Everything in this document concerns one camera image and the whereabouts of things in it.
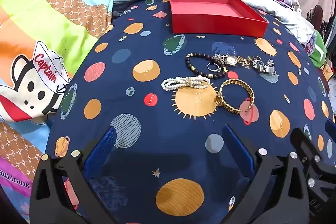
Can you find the green cloth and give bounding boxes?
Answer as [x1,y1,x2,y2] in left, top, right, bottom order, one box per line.
[309,30,327,68]

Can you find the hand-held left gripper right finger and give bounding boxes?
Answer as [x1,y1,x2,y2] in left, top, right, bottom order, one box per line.
[222,124,310,224]

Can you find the white pearl bracelet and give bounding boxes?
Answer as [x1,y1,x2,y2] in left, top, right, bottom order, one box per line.
[161,76,212,92]

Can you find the red cardboard box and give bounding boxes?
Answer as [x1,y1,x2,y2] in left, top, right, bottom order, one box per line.
[169,0,269,38]

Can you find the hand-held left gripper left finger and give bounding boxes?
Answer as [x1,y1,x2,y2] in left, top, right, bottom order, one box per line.
[30,126,117,224]

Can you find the silver link bracelet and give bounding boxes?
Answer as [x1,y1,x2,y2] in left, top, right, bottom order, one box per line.
[259,58,277,74]

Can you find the dark metal chair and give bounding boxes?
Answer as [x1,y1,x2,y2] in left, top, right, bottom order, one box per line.
[307,5,336,49]

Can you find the silver earrings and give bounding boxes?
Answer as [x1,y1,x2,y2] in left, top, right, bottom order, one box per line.
[249,55,262,67]

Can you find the gold wristwatch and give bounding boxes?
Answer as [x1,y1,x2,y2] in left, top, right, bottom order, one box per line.
[226,55,253,66]

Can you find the navy planet print bedsheet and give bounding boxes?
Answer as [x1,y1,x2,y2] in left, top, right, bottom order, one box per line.
[46,0,336,224]

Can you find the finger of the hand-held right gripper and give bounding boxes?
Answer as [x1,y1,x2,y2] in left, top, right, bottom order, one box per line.
[325,120,336,136]
[290,127,336,195]

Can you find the colourful monkey print blanket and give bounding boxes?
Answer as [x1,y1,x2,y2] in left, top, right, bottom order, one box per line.
[0,0,124,222]

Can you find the gold bangle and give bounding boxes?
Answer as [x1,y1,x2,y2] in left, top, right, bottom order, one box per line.
[216,78,256,115]

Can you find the black bead bracelet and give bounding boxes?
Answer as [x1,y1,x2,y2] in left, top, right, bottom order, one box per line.
[185,53,227,80]

